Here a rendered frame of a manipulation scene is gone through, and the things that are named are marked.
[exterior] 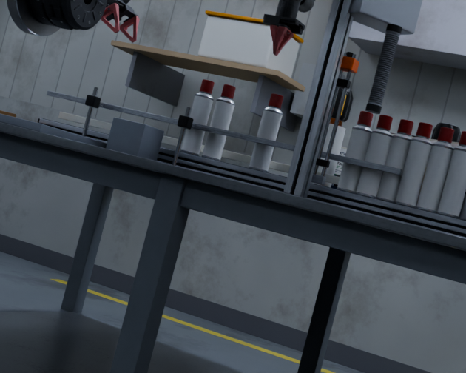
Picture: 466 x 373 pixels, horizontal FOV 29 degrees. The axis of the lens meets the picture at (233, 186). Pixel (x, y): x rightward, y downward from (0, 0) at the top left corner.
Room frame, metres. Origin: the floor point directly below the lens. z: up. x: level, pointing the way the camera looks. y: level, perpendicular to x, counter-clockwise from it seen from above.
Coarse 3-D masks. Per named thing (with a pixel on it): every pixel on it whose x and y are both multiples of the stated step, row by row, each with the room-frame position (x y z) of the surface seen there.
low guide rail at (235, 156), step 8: (64, 112) 2.69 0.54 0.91; (72, 120) 2.68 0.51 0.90; (80, 120) 2.67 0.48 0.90; (96, 120) 2.64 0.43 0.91; (104, 128) 2.63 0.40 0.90; (176, 144) 2.52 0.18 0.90; (224, 152) 2.45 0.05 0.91; (232, 152) 2.44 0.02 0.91; (240, 160) 2.43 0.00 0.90; (248, 160) 2.42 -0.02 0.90; (272, 168) 2.39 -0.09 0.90; (280, 168) 2.38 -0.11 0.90; (288, 168) 2.37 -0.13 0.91; (328, 176) 2.32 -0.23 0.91; (336, 176) 2.31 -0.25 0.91
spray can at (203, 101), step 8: (208, 80) 2.44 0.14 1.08; (200, 88) 2.44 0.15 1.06; (208, 88) 2.44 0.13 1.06; (200, 96) 2.43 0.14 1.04; (208, 96) 2.43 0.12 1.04; (192, 104) 2.45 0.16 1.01; (200, 104) 2.43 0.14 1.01; (208, 104) 2.43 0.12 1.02; (192, 112) 2.43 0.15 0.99; (200, 112) 2.43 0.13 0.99; (208, 112) 2.44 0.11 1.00; (200, 120) 2.43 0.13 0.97; (192, 128) 2.43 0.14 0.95; (184, 136) 2.44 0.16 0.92; (192, 136) 2.43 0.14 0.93; (200, 136) 2.43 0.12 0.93; (184, 144) 2.43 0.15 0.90; (192, 144) 2.43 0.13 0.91; (200, 144) 2.44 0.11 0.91; (192, 152) 2.43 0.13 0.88
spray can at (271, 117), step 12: (276, 96) 2.35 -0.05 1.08; (276, 108) 2.36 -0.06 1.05; (264, 120) 2.35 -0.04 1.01; (276, 120) 2.35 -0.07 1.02; (264, 132) 2.35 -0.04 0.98; (276, 132) 2.36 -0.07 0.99; (264, 144) 2.35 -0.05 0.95; (252, 156) 2.36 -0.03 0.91; (264, 156) 2.35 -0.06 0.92; (252, 168) 2.35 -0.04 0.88; (264, 168) 2.35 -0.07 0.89
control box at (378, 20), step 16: (352, 0) 2.14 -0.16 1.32; (368, 0) 2.11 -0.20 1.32; (384, 0) 2.13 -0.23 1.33; (400, 0) 2.15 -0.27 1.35; (416, 0) 2.17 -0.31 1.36; (368, 16) 2.12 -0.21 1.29; (384, 16) 2.13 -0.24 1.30; (400, 16) 2.16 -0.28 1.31; (416, 16) 2.18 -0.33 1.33; (384, 32) 2.24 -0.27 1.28
